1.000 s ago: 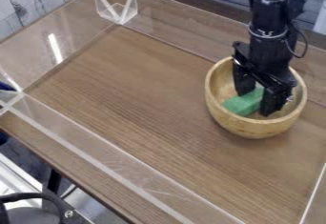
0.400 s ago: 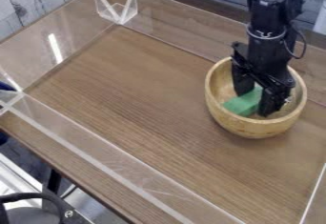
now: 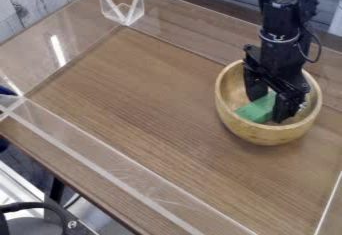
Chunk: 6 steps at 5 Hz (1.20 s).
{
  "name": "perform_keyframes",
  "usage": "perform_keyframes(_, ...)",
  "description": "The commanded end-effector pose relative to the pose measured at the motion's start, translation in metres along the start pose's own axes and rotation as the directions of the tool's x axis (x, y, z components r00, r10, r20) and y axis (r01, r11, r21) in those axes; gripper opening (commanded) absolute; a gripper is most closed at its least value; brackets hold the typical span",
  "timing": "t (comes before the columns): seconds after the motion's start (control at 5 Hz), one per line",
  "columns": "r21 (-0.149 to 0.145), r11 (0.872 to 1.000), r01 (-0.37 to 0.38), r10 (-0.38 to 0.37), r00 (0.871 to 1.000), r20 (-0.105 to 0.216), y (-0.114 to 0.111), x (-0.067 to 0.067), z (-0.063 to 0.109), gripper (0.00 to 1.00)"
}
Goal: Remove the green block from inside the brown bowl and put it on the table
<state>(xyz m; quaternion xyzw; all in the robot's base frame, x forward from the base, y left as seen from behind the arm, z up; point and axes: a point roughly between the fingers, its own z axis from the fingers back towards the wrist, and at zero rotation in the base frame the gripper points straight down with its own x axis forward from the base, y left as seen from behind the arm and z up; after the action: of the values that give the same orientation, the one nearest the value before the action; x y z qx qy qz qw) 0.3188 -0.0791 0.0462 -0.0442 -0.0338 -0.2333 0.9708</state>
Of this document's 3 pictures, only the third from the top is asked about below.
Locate black table leg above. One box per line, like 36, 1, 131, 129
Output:
50, 178, 66, 204

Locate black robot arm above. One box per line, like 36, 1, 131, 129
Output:
243, 0, 321, 123

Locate black cable bottom left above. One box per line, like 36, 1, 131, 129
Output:
0, 202, 68, 235

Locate clear acrylic enclosure wall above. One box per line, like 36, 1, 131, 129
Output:
0, 0, 342, 235

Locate brown wooden bowl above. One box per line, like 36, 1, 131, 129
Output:
214, 60, 324, 146

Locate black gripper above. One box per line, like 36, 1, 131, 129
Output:
243, 29, 312, 123

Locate green rectangular block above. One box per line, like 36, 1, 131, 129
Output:
235, 91, 275, 124

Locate blue object at left edge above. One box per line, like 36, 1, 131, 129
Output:
0, 84, 19, 153

